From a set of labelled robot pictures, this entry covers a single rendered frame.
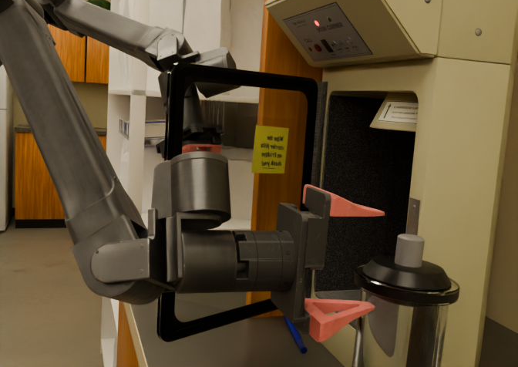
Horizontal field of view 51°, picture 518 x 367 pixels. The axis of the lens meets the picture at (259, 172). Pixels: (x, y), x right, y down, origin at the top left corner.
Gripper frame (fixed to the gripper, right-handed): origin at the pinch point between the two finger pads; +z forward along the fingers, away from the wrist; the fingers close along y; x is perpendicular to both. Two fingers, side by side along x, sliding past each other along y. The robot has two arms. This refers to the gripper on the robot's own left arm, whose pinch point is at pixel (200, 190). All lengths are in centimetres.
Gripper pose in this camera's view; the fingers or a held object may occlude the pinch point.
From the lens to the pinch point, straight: 86.8
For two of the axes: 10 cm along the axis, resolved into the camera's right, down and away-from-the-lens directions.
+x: -7.1, 0.4, -7.0
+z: 2.3, 9.6, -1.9
